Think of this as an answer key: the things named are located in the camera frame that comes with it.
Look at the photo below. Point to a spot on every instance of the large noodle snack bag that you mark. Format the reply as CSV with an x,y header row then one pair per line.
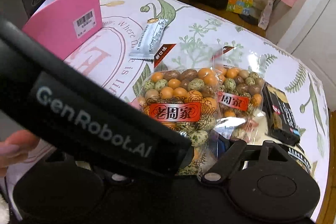
x,y
299,158

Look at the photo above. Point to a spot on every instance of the colourful gift bag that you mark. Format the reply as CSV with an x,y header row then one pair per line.
x,y
241,7

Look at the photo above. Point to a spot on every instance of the floral bed sheet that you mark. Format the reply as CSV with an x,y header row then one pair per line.
x,y
267,185

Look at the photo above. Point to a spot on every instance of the black cracker packet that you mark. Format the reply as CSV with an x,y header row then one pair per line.
x,y
281,121

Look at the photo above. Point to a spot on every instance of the white door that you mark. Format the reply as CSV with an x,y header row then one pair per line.
x,y
307,31

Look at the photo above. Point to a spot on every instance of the pink cardboard box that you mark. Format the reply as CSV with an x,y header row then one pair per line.
x,y
61,26

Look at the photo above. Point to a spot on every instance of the person's left hand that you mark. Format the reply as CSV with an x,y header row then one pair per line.
x,y
15,148

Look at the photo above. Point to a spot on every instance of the coated peanuts bag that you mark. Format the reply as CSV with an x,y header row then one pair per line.
x,y
181,93
240,96

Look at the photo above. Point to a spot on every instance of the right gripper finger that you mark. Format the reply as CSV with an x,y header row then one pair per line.
x,y
226,163

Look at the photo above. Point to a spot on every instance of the white snack bar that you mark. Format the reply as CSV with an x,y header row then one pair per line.
x,y
149,40

